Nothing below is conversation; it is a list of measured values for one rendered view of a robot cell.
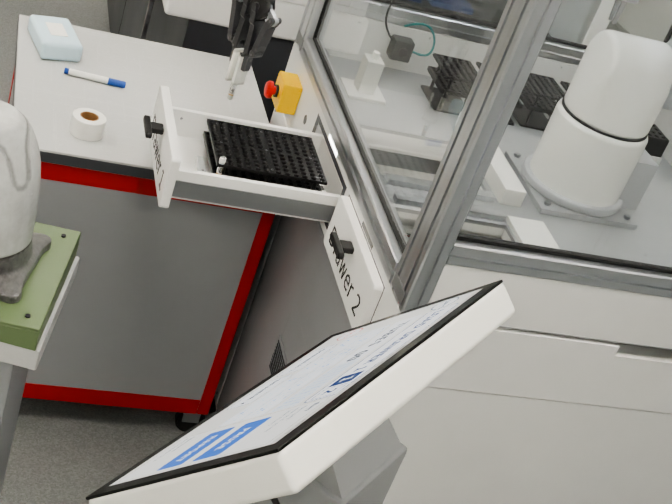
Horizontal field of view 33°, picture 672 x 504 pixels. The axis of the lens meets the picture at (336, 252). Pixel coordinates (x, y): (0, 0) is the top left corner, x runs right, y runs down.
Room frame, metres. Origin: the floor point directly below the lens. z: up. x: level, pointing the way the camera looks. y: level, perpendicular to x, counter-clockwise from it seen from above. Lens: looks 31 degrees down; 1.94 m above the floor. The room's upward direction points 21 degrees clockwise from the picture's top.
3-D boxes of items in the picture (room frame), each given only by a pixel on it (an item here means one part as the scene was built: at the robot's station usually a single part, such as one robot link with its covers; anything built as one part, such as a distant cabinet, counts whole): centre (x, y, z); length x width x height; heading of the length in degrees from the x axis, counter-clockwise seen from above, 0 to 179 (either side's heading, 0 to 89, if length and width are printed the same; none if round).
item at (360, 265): (1.77, -0.03, 0.87); 0.29 x 0.02 x 0.11; 23
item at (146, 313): (2.32, 0.53, 0.38); 0.62 x 0.58 x 0.76; 23
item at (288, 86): (2.36, 0.23, 0.88); 0.07 x 0.05 x 0.07; 23
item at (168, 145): (1.93, 0.38, 0.87); 0.29 x 0.02 x 0.11; 23
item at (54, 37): (2.39, 0.78, 0.78); 0.15 x 0.10 x 0.04; 36
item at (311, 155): (2.01, 0.20, 0.87); 0.22 x 0.18 x 0.06; 113
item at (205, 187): (2.02, 0.19, 0.86); 0.40 x 0.26 x 0.06; 113
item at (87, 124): (2.07, 0.57, 0.78); 0.07 x 0.07 x 0.04
